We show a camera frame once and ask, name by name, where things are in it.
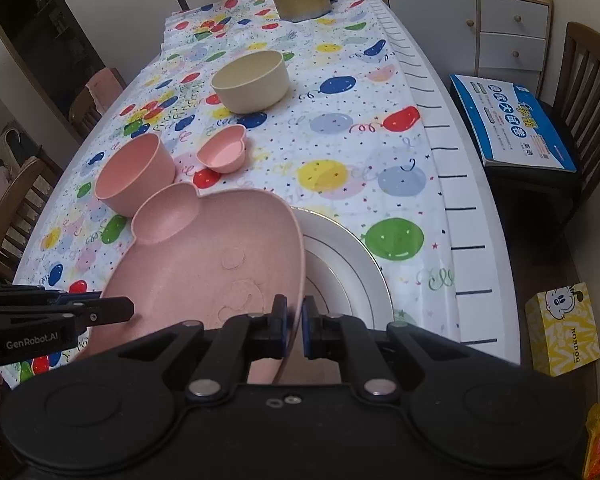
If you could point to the beige bowl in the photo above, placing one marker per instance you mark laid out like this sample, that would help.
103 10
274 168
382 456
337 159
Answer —
252 85

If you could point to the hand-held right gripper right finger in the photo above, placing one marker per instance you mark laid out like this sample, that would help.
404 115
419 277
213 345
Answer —
307 325

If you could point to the yellow tissue box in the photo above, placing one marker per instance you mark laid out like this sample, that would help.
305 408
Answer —
565 340

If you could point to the small white plate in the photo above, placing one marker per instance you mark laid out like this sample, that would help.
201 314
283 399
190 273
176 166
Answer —
330 280

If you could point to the balloon print tablecloth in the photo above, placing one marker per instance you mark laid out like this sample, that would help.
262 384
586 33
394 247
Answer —
340 120

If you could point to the blue printed cardboard box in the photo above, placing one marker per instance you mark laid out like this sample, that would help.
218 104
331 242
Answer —
510 125

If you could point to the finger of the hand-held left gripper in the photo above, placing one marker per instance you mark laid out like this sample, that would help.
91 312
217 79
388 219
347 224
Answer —
30 294
105 312

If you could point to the pink towel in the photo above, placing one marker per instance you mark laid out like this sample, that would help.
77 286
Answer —
107 87

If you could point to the large white plate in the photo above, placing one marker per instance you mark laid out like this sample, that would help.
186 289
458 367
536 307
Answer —
375 290

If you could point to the white drawer cabinet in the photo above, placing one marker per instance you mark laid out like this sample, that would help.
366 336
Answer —
435 25

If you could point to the white basket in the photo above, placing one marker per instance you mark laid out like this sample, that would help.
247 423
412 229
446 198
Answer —
10 142

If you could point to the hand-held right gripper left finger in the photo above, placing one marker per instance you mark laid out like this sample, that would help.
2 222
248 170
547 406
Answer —
280 320

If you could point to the wooden chair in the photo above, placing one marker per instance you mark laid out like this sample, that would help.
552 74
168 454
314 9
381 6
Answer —
82 110
587 60
20 200

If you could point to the small pink heart dish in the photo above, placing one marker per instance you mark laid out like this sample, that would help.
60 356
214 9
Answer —
222 152

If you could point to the pink bowl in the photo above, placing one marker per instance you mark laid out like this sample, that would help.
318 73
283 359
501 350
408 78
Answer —
130 175

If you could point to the pink bear-shaped plate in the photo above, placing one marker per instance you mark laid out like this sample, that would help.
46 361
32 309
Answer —
205 270

